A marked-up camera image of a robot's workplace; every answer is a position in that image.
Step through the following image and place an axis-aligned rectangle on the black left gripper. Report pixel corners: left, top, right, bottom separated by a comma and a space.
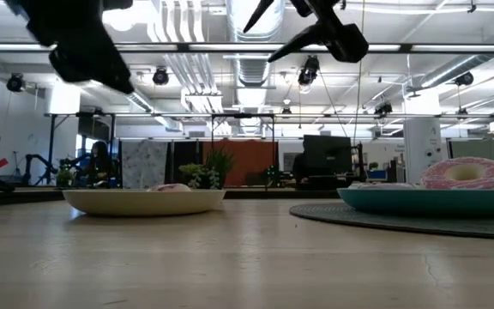
3, 0, 136, 96

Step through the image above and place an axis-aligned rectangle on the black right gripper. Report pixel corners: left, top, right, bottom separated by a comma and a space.
242, 0, 370, 64

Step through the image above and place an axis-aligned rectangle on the lilac frosted donut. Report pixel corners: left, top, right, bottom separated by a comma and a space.
147, 183, 193, 193

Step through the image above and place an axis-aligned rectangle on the person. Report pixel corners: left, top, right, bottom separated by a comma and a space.
83, 140, 113, 189

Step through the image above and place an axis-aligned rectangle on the white patterned curtain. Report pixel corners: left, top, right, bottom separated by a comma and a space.
120, 140, 169, 191

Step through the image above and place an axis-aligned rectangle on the small potted plant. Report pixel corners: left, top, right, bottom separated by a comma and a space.
56, 167, 75, 189

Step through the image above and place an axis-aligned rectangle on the black computer monitor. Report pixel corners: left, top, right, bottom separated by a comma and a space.
301, 134, 354, 176

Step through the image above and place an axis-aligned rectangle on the orange partition panel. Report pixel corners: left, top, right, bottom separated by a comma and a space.
202, 140, 280, 188

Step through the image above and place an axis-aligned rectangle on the cream round plate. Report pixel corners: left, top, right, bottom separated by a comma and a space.
61, 188, 227, 217

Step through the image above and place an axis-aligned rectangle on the pale green succulent plant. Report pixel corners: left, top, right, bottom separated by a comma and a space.
178, 162, 214, 191

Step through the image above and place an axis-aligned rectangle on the dark spiky potted plant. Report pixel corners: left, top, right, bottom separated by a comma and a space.
203, 148, 237, 191

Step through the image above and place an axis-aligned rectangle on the white building column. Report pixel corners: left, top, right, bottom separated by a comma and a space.
402, 91, 443, 185

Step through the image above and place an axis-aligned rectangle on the grey round placemat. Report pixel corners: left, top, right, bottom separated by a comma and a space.
288, 202, 494, 241

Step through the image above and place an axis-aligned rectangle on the teal round plate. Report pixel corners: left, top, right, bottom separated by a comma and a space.
336, 186, 494, 217

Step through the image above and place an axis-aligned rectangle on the green partition panel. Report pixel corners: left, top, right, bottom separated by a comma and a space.
447, 138, 494, 178

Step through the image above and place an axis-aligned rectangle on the silver ventilation duct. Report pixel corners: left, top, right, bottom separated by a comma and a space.
225, 0, 287, 88

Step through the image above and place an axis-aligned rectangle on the black hanging camera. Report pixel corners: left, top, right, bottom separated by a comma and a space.
454, 70, 475, 88
297, 55, 321, 87
152, 67, 171, 87
6, 72, 27, 94

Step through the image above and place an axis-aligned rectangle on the black background scaffold frame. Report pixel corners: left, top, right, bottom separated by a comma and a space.
44, 111, 494, 191

